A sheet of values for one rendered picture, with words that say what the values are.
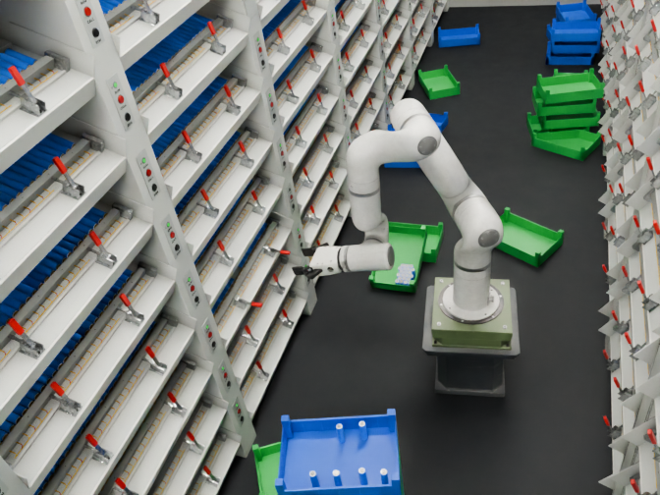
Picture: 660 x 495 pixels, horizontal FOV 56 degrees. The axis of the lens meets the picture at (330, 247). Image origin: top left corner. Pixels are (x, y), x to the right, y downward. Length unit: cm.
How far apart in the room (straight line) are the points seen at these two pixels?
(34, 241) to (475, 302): 138
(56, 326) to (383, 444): 86
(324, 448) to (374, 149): 80
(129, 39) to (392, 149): 69
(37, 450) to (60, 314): 28
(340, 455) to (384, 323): 103
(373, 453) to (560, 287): 138
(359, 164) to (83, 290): 76
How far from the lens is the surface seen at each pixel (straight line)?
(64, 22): 140
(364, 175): 171
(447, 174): 178
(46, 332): 140
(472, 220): 187
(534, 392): 243
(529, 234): 305
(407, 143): 163
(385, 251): 188
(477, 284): 207
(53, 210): 137
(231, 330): 206
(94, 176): 145
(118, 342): 159
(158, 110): 164
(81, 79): 141
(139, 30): 159
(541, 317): 267
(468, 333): 211
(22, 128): 129
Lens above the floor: 193
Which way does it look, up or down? 40 degrees down
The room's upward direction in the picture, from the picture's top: 10 degrees counter-clockwise
